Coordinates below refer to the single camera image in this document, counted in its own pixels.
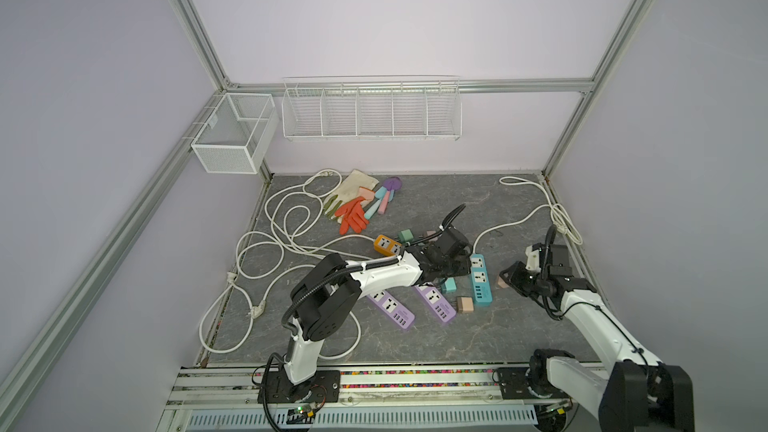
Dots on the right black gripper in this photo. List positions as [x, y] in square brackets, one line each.
[516, 269]

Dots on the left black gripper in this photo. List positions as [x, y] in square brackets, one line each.
[464, 265]

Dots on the purple power strip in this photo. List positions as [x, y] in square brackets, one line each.
[393, 309]
[443, 310]

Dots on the green plug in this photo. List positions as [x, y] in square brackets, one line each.
[406, 236]

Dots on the teal power strip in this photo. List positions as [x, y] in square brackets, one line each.
[482, 293]

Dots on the orange power strip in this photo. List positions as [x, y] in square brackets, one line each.
[387, 246]

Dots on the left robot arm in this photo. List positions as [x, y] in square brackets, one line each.
[322, 301]

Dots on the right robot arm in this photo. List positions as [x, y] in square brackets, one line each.
[612, 360]

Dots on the pastel silicone utensils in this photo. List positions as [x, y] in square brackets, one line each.
[383, 196]

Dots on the beige and red glove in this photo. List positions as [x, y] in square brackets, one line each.
[345, 202]

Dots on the white mesh box basket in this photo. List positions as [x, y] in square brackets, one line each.
[236, 135]

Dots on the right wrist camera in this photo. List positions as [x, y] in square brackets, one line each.
[533, 261]

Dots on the white wire shelf basket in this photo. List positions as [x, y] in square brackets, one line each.
[372, 108]

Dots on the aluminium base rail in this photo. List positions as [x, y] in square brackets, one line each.
[389, 398]

